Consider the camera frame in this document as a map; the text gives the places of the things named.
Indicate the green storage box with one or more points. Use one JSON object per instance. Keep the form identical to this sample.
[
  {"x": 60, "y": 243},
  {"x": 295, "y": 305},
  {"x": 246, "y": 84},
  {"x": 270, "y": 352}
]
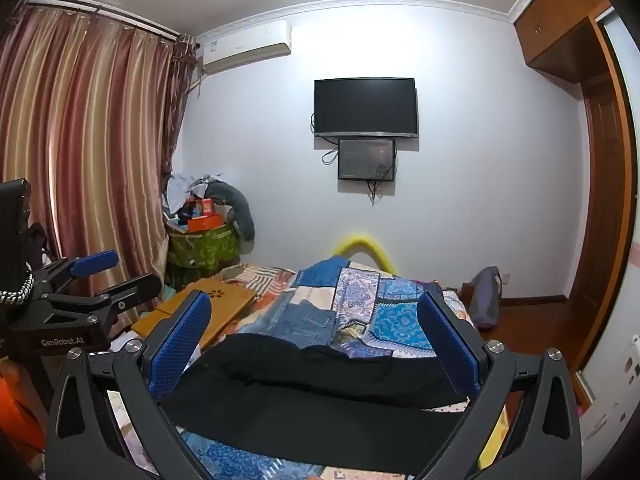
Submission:
[{"x": 205, "y": 252}]

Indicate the striped pink curtain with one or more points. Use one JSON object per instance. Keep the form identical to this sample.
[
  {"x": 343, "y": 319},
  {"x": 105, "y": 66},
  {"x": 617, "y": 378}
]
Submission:
[{"x": 90, "y": 135}]

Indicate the wooden door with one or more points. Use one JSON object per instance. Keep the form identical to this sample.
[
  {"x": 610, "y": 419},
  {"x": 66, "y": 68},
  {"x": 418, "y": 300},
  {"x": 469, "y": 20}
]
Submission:
[{"x": 602, "y": 200}]

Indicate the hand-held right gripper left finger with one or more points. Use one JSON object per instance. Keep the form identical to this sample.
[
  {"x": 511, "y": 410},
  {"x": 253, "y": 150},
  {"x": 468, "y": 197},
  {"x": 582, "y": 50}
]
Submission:
[{"x": 182, "y": 340}]

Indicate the black wall television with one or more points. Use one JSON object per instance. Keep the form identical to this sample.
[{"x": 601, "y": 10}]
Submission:
[{"x": 365, "y": 105}]

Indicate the wooden bed post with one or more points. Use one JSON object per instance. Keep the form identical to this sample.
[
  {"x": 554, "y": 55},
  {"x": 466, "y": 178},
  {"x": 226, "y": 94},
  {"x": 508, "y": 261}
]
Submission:
[{"x": 466, "y": 295}]

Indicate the small black wall monitor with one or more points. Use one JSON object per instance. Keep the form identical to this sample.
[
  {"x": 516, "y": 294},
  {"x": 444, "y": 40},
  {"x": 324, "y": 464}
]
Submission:
[{"x": 366, "y": 159}]

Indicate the grey bag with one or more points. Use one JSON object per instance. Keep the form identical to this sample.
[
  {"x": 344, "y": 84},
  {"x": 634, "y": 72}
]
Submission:
[{"x": 485, "y": 300}]

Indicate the white curtain rail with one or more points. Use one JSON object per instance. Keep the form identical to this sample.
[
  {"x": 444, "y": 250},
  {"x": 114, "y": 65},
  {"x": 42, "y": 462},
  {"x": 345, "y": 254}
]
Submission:
[{"x": 100, "y": 10}]

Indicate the yellow foam arch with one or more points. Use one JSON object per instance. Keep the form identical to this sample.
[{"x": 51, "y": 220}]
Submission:
[{"x": 350, "y": 241}]

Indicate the orange yellow blanket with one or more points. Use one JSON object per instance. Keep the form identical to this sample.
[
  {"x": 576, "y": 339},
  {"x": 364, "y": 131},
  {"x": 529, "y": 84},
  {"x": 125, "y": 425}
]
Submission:
[{"x": 490, "y": 440}]

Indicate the white air conditioner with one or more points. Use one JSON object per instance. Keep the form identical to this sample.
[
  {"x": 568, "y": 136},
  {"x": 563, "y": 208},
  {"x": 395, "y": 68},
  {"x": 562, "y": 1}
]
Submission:
[{"x": 245, "y": 47}]

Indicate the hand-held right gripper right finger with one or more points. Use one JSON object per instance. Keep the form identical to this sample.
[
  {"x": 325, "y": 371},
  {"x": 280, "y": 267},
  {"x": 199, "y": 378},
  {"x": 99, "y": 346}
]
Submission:
[{"x": 445, "y": 345}]

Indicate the black pants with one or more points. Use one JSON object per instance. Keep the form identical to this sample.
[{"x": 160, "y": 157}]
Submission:
[{"x": 300, "y": 400}]

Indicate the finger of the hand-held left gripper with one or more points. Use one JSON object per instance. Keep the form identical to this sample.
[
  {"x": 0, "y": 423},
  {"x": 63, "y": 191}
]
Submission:
[
  {"x": 132, "y": 292},
  {"x": 95, "y": 262}
]

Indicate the wooden lap desk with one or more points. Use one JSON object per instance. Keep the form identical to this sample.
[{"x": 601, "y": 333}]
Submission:
[{"x": 225, "y": 305}]

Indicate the grey plush pillow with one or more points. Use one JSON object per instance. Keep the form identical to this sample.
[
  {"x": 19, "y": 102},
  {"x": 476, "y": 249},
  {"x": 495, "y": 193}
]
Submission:
[{"x": 240, "y": 205}]

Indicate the white crumpled clothes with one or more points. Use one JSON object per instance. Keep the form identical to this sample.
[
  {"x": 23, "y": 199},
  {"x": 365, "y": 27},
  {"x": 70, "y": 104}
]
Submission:
[{"x": 177, "y": 192}]

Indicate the white cabinet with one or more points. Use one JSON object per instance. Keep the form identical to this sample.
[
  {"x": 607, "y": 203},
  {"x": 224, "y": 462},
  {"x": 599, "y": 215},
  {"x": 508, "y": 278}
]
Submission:
[{"x": 615, "y": 360}]

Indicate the orange plastic item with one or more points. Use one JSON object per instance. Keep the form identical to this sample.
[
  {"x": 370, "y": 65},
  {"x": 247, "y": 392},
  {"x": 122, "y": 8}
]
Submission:
[{"x": 17, "y": 400}]

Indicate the wooden overhead cabinet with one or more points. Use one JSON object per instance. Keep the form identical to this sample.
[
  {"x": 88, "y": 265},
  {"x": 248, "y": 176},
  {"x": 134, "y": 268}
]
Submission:
[{"x": 560, "y": 20}]

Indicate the blue patchwork printed blanket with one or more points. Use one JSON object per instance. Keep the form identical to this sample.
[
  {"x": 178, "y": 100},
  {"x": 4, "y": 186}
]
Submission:
[{"x": 360, "y": 305}]

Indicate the orange box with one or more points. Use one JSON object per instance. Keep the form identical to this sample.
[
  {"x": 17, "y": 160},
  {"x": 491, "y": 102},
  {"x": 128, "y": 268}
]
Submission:
[{"x": 202, "y": 222}]

